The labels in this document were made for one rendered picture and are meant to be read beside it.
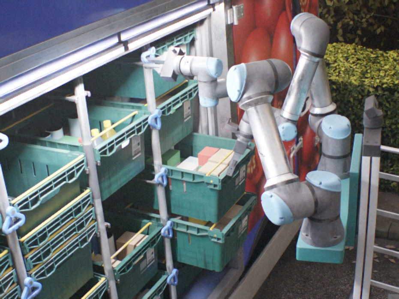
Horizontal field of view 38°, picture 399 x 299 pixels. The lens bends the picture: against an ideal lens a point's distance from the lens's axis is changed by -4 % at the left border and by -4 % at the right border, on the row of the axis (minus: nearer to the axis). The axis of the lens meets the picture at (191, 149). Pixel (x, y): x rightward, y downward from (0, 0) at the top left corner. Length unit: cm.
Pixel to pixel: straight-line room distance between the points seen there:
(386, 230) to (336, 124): 251
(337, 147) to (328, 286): 202
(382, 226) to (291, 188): 301
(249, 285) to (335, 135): 146
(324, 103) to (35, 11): 128
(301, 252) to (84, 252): 84
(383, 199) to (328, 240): 319
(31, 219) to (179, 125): 104
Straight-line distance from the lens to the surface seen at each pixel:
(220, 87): 233
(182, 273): 312
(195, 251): 286
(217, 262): 284
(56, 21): 181
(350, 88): 504
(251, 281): 360
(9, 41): 167
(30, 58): 172
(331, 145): 241
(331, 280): 435
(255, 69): 195
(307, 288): 426
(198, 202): 271
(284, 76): 199
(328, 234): 200
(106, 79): 272
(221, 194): 268
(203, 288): 322
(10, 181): 251
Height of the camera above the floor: 257
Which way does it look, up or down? 23 degrees down
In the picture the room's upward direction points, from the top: 5 degrees counter-clockwise
